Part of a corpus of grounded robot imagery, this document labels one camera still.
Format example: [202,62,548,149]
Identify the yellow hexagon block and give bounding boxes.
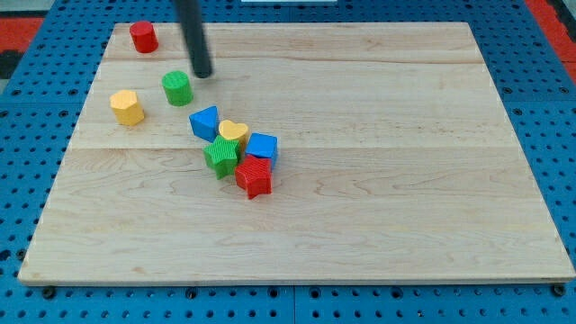
[110,90,145,126]

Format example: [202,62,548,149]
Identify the blue cube block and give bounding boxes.
[245,132,278,167]

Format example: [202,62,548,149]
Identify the red star block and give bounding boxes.
[235,155,272,200]

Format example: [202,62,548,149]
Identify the green star block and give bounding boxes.
[203,135,240,179]

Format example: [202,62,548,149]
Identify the yellow heart block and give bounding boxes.
[219,120,250,150]

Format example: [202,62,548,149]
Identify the blue triangle block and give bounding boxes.
[189,105,220,142]

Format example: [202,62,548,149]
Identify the wooden board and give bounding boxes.
[19,22,575,286]

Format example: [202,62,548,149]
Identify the green cylinder block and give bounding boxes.
[161,70,194,106]

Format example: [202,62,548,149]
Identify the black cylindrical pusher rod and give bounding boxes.
[174,0,213,78]

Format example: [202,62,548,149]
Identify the red cylinder block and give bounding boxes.
[129,21,158,53]

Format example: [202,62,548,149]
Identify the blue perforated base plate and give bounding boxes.
[1,1,575,323]

